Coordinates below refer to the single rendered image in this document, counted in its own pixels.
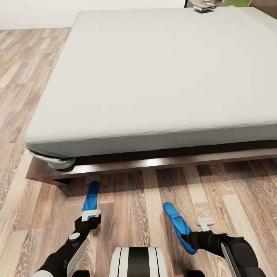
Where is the hardback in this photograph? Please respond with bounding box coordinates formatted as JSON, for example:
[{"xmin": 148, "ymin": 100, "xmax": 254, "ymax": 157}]
[{"xmin": 193, "ymin": 2, "xmax": 217, "ymax": 11}]

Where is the sandal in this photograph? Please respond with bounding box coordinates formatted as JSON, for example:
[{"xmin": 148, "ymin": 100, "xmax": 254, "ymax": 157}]
[
  {"xmin": 82, "ymin": 181, "xmax": 99, "ymax": 213},
  {"xmin": 163, "ymin": 202, "xmax": 198, "ymax": 255}
]

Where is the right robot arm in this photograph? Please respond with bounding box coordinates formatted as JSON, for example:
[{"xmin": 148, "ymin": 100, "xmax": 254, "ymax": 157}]
[{"xmin": 181, "ymin": 217, "xmax": 266, "ymax": 277}]

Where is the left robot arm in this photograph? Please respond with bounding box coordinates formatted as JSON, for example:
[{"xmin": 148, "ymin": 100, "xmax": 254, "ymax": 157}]
[{"xmin": 31, "ymin": 210, "xmax": 101, "ymax": 277}]

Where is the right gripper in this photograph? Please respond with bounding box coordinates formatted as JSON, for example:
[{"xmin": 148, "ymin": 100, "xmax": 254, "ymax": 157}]
[{"xmin": 181, "ymin": 230, "xmax": 214, "ymax": 254}]

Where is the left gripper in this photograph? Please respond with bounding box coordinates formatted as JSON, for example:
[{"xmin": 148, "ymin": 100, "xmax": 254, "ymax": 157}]
[{"xmin": 75, "ymin": 214, "xmax": 101, "ymax": 232}]

